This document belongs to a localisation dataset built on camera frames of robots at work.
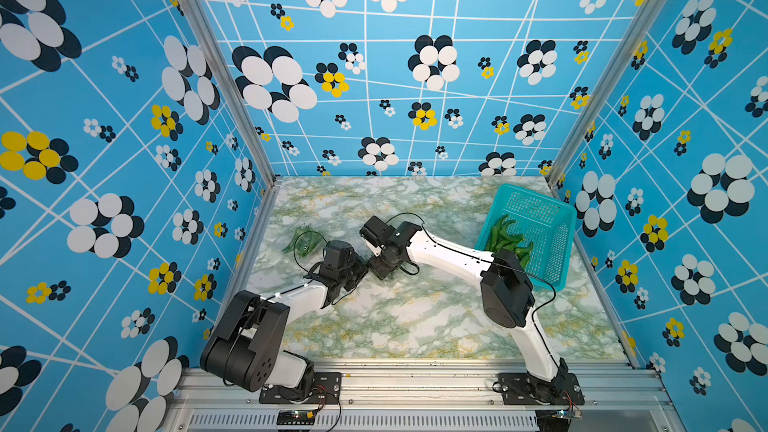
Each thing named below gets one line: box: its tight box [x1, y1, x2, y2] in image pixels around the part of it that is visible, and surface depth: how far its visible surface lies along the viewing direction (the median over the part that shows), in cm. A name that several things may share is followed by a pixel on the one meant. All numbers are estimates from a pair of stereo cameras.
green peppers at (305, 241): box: [282, 223, 323, 257], surface depth 101 cm
